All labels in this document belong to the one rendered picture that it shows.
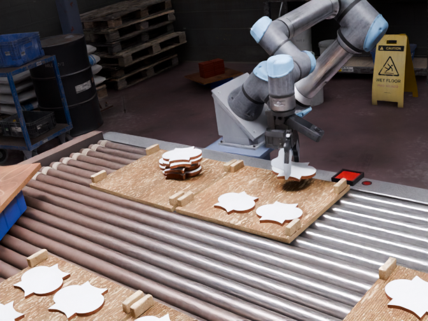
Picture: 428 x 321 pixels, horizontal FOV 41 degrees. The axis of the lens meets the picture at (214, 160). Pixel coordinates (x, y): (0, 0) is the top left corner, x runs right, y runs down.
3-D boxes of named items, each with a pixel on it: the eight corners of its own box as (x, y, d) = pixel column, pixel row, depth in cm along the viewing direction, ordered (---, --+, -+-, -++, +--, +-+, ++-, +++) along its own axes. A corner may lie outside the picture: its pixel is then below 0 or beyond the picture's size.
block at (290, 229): (296, 225, 158) (295, 216, 157) (302, 226, 157) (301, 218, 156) (285, 235, 154) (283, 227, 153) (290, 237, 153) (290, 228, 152)
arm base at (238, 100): (240, 86, 241) (252, 71, 234) (265, 112, 240) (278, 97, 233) (220, 99, 230) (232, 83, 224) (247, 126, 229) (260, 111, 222)
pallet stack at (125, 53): (137, 61, 835) (125, -1, 802) (192, 62, 778) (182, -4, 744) (69, 88, 739) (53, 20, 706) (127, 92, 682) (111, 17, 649)
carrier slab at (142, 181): (159, 151, 228) (158, 148, 228) (241, 169, 202) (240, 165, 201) (90, 188, 205) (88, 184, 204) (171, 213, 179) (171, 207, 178)
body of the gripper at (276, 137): (273, 140, 180) (270, 103, 175) (300, 141, 177) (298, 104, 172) (265, 149, 174) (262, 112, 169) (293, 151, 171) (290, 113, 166)
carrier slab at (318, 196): (242, 169, 202) (242, 164, 202) (350, 189, 177) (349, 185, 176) (176, 213, 178) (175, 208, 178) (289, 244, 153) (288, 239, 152)
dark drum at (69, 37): (76, 115, 621) (57, 33, 587) (116, 120, 587) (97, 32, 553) (32, 135, 578) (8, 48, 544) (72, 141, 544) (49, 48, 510)
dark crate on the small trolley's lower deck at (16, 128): (26, 124, 534) (22, 110, 529) (58, 126, 515) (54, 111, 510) (1, 136, 511) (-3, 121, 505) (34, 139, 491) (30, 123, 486)
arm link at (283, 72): (299, 53, 165) (284, 62, 159) (301, 90, 169) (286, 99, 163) (276, 52, 169) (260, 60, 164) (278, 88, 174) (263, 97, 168)
